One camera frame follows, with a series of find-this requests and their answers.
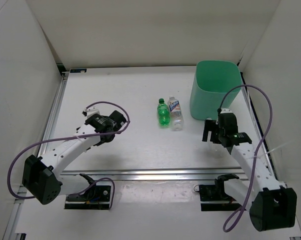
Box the tall clear plastic bottle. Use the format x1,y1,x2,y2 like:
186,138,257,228
207,117,228,159

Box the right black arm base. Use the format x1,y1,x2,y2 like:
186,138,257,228
193,174,241,212

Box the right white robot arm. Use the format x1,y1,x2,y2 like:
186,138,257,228
202,109,297,233

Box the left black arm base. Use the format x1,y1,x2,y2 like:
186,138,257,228
64,173,115,210

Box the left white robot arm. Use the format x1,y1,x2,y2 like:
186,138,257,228
22,110,127,205

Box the green plastic bin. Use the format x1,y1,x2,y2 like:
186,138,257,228
189,60,242,121

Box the clear bottle white blue label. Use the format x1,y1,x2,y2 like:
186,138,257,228
167,95,184,131

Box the green plastic soda bottle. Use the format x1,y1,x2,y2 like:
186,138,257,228
157,98,170,127

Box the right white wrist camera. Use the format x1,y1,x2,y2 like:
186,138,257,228
217,108,232,114

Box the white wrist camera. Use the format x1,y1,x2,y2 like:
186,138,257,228
217,108,232,114
82,106,100,119

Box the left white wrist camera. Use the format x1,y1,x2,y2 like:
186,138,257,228
82,106,100,119

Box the aluminium left rail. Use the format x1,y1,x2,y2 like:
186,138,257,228
42,71,69,141

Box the aluminium front rail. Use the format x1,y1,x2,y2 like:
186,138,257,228
61,167,248,181

